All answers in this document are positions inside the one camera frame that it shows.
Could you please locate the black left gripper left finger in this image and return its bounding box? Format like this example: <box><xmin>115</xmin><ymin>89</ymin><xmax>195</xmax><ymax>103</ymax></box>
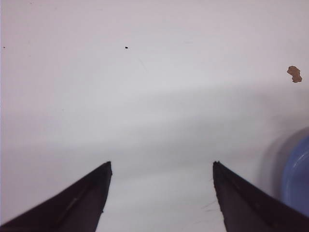
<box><xmin>0</xmin><ymin>161</ymin><xmax>112</xmax><ymax>232</ymax></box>

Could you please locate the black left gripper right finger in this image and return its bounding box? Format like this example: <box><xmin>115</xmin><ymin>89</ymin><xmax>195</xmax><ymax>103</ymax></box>
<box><xmin>212</xmin><ymin>161</ymin><xmax>309</xmax><ymax>232</ymax></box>

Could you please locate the blue round plate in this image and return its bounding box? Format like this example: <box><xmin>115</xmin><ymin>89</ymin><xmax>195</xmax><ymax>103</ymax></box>
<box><xmin>281</xmin><ymin>137</ymin><xmax>309</xmax><ymax>216</ymax></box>

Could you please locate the small brown table stain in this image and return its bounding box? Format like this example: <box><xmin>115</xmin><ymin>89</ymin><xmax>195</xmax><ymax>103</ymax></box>
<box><xmin>287</xmin><ymin>66</ymin><xmax>302</xmax><ymax>83</ymax></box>

